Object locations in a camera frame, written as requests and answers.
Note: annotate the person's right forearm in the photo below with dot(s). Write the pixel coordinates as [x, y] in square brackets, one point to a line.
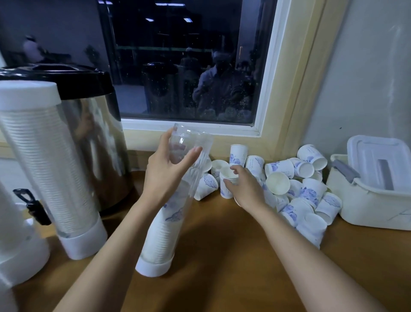
[314, 263]

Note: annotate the white plastic lid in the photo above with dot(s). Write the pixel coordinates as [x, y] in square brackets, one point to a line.
[379, 161]

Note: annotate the white tube cap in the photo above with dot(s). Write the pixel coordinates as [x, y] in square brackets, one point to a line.
[29, 94]

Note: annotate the nested stack of paper cups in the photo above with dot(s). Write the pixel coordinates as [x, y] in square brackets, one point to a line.
[160, 238]
[9, 222]
[48, 173]

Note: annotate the translucent plastic box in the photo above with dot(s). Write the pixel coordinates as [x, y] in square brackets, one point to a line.
[366, 209]

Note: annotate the person's right hand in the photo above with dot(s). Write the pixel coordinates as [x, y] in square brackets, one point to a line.
[250, 189]

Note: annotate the single blue-printed paper cup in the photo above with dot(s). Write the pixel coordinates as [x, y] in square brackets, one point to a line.
[226, 186]

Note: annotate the pile of paper cups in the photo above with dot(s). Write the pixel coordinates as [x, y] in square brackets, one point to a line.
[302, 193]

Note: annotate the person's left forearm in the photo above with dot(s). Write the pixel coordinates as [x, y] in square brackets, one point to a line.
[115, 263]

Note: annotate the person's left hand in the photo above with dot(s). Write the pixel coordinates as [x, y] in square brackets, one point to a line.
[164, 180]

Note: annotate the stainless steel water dispenser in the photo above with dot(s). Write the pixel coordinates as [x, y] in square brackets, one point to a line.
[103, 141]

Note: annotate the white framed window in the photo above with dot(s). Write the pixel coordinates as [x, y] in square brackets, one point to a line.
[192, 58]

